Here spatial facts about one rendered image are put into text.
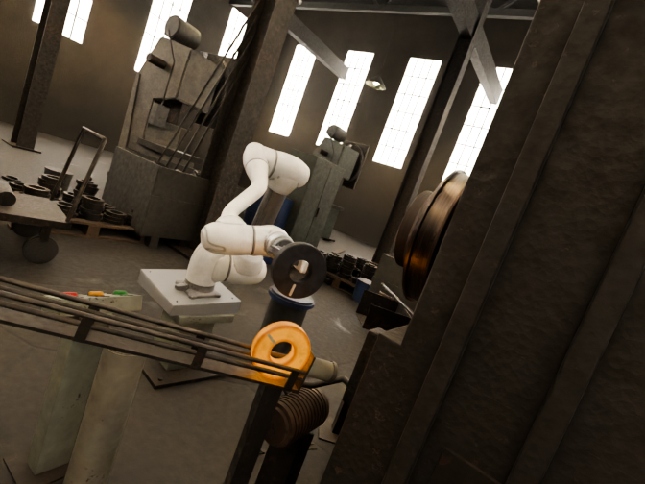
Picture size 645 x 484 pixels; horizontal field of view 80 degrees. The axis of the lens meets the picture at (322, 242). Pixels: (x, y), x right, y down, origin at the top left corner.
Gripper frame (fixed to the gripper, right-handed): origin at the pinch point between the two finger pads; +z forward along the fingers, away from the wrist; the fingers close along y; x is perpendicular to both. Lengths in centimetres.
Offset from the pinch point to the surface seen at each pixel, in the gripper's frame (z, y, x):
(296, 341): 8.4, -2.3, -18.4
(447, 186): 2.3, -35.6, 34.4
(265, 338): 8.4, 5.9, -19.1
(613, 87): 47, -27, 53
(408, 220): -6.9, -32.8, 21.6
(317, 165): -360, -119, 65
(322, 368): 8.8, -12.0, -24.3
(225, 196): -319, -18, -4
